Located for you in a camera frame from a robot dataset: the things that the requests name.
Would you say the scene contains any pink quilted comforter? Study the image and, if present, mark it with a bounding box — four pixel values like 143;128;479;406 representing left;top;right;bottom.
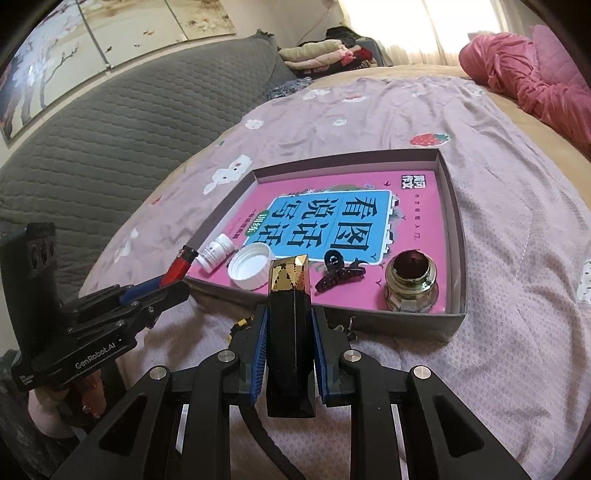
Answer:
459;24;590;156

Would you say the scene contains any black hair claw clip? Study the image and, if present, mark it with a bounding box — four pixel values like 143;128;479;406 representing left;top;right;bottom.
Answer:
315;249;366;294

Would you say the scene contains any stack of folded clothes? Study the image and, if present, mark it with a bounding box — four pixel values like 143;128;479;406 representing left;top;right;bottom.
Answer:
279;26;393;80

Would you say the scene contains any grey quilted headboard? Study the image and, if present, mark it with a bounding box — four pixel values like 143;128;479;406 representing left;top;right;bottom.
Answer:
1;31;293;300

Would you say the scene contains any red black lighter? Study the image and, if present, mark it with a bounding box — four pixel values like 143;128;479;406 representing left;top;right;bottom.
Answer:
159;245;198;288

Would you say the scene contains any yellow black wristwatch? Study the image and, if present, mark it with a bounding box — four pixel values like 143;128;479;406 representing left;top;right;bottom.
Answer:
228;315;254;342

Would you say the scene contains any dark shallow cardboard box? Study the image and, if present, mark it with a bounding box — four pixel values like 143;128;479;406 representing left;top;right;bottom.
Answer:
195;149;467;342

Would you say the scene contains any floral wall painting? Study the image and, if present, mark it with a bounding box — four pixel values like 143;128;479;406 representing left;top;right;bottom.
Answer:
1;0;235;142

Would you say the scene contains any lilac patterned bed sheet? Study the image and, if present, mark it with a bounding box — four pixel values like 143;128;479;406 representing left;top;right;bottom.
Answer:
82;77;590;479

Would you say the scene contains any dark patterned cloth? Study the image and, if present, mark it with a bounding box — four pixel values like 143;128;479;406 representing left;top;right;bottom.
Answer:
266;77;312;101

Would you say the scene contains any person left hand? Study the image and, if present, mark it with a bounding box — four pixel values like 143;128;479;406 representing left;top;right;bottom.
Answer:
28;370;107;440

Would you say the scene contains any white sheer curtain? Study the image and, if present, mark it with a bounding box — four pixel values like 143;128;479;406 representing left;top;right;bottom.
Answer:
339;0;510;66

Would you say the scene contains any pink blue book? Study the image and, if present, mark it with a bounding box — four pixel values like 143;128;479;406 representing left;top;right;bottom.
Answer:
207;170;449;313

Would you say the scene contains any white plastic jar lid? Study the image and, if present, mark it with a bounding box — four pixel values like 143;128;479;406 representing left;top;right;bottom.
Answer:
228;242;274;291

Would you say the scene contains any white pill bottle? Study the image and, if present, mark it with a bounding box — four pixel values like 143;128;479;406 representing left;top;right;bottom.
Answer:
197;233;236;274

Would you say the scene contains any black gold lipstick tube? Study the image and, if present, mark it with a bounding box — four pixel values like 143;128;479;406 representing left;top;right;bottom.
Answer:
266;254;315;419

